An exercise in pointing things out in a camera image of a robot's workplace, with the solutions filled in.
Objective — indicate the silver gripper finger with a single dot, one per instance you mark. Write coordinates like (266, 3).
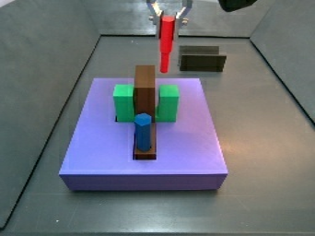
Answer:
(182, 20)
(156, 15)

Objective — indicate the red stepped peg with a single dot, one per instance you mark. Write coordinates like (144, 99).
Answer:
(166, 41)

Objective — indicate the purple base board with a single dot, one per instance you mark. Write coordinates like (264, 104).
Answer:
(100, 162)

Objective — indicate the brown T-shaped block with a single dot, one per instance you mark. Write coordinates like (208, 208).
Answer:
(145, 105)

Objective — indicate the green U-shaped block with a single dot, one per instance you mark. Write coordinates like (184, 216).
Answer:
(166, 111)

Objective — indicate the blue hexagonal peg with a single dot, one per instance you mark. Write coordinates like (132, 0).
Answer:
(144, 131)

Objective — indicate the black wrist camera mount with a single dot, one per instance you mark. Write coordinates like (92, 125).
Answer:
(233, 5)

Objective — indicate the black angled bracket holder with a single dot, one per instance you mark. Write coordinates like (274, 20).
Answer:
(201, 58)

